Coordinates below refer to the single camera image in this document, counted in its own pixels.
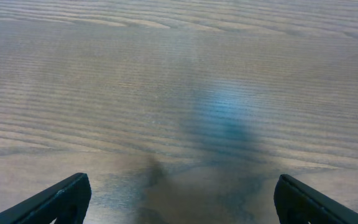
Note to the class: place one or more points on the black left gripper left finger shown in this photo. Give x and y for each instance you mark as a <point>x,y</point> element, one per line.
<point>64,202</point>

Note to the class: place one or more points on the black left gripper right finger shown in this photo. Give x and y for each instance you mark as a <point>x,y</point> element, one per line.
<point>298,203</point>

